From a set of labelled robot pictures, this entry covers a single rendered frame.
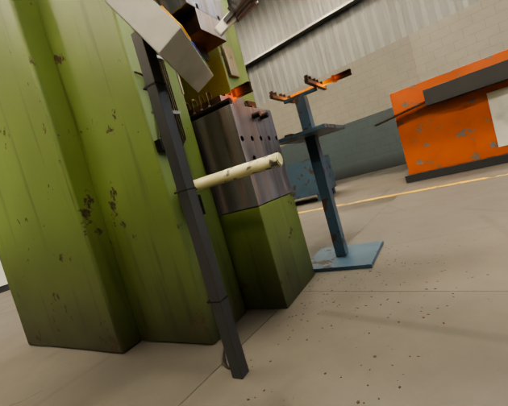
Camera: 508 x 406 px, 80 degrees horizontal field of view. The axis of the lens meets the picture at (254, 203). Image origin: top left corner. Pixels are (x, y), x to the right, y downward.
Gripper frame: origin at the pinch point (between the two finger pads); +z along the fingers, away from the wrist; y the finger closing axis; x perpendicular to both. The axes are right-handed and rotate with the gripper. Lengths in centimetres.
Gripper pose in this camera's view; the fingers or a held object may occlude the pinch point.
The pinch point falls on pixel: (225, 23)
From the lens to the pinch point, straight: 110.7
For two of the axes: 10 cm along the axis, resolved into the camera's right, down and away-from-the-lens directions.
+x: -7.1, -7.0, 0.0
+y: 0.9, -0.9, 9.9
